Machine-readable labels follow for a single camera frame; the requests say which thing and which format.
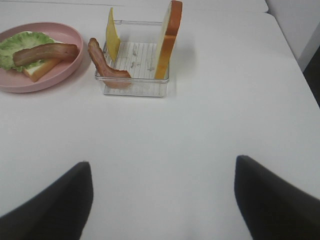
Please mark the green lettuce leaf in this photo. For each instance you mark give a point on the green lettuce leaf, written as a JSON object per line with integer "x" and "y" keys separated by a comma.
{"x": 20, "y": 41}

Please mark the pink round plate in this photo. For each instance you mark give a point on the pink round plate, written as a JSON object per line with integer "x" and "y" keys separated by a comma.
{"x": 17, "y": 82}

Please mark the yellow cheese slice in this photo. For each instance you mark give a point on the yellow cheese slice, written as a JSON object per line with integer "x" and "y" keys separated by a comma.
{"x": 111, "y": 37}

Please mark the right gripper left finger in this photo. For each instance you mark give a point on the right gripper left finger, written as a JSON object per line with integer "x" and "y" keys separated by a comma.
{"x": 59, "y": 212}

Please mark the right clear plastic tray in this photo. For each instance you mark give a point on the right clear plastic tray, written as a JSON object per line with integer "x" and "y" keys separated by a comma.
{"x": 136, "y": 54}

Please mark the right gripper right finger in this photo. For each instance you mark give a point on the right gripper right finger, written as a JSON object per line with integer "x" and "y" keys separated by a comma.
{"x": 272, "y": 208}

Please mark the bacon strip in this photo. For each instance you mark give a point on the bacon strip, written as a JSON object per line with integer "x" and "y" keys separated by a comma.
{"x": 97, "y": 56}
{"x": 61, "y": 51}

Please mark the bread slice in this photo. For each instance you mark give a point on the bread slice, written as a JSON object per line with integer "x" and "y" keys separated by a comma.
{"x": 36, "y": 73}
{"x": 167, "y": 37}

